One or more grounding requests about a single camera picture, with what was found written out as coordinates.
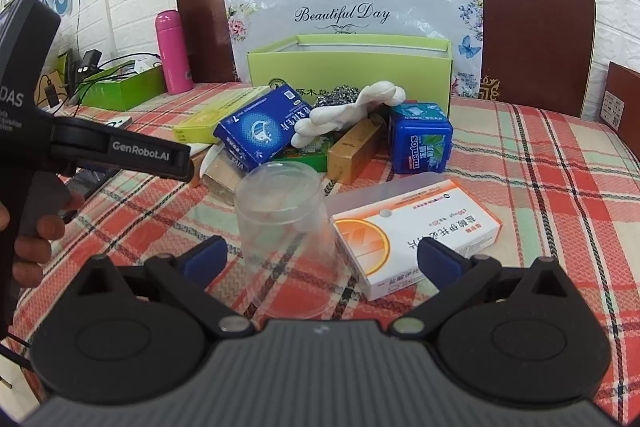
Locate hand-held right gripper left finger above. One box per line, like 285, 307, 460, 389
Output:
75, 235, 256, 341

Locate tan wooden box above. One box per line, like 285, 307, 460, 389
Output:
201, 153, 247, 208

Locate green cardboard box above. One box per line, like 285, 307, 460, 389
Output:
246, 33, 454, 118

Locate shallow green tray box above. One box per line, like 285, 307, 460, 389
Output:
79, 63, 169, 111

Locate plaid tablecloth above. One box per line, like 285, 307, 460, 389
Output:
0, 81, 640, 427

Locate pink thermos bottle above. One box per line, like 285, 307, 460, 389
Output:
154, 9, 196, 96

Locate clear plastic cup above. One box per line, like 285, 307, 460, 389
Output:
234, 161, 352, 321

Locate dark wooden headboard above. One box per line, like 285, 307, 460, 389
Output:
175, 0, 598, 118

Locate black charger plug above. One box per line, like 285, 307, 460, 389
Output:
75, 50, 102, 76

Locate person's left hand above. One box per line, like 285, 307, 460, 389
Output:
0, 191, 87, 289

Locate white gloves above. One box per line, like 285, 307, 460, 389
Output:
291, 80, 407, 148

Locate slim gold carton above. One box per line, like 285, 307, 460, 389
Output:
327, 116, 387, 186

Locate white orange medicine box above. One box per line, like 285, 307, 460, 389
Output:
331, 188, 504, 303

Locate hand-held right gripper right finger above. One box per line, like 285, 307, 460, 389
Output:
392, 236, 569, 338

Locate blue mint tin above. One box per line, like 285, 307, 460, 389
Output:
389, 102, 454, 174

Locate green flat box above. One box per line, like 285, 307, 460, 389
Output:
283, 140, 332, 164

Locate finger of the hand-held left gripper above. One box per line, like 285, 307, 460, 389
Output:
50, 117, 194, 184

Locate blue face mask box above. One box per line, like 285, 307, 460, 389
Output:
213, 84, 314, 168

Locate yellow box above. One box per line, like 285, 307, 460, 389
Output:
172, 86, 272, 146

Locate black wrist strap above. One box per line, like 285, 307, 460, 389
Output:
0, 333, 32, 374

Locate steel wool scrubber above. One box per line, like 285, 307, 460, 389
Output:
310, 85, 364, 110

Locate brown cardboard box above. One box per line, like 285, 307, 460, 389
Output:
601, 61, 640, 144

